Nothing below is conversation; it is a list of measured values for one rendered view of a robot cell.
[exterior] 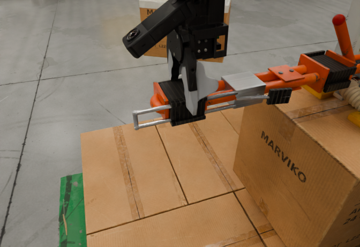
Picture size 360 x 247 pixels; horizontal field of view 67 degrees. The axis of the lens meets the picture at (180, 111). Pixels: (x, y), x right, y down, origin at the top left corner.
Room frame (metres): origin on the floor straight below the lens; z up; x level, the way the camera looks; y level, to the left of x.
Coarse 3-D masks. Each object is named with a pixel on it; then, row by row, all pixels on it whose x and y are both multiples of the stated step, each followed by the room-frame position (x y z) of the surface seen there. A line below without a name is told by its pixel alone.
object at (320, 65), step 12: (300, 60) 0.57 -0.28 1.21; (312, 60) 0.55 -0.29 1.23; (324, 60) 0.57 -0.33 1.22; (336, 60) 0.57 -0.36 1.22; (348, 60) 0.55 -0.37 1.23; (312, 72) 0.53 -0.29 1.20; (324, 72) 0.51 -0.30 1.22; (336, 72) 0.50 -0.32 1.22; (348, 72) 0.51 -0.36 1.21; (312, 84) 0.52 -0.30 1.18; (324, 84) 0.50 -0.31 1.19; (336, 84) 0.51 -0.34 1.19; (348, 84) 0.52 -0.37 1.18
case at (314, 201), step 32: (256, 128) 0.65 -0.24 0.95; (288, 128) 0.54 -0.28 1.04; (320, 128) 0.50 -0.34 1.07; (352, 128) 0.50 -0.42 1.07; (256, 160) 0.62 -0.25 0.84; (288, 160) 0.51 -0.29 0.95; (320, 160) 0.43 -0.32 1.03; (352, 160) 0.40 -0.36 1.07; (256, 192) 0.58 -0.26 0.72; (288, 192) 0.47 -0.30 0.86; (320, 192) 0.40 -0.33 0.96; (352, 192) 0.35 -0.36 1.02; (288, 224) 0.44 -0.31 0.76; (320, 224) 0.37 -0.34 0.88; (352, 224) 0.38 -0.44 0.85
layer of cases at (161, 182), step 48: (96, 144) 1.01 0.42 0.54; (144, 144) 1.01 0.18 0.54; (192, 144) 1.01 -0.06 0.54; (96, 192) 0.72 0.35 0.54; (144, 192) 0.72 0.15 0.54; (192, 192) 0.72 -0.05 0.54; (240, 192) 0.72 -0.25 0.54; (96, 240) 0.51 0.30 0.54; (144, 240) 0.51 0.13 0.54; (192, 240) 0.51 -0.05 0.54; (240, 240) 0.51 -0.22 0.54
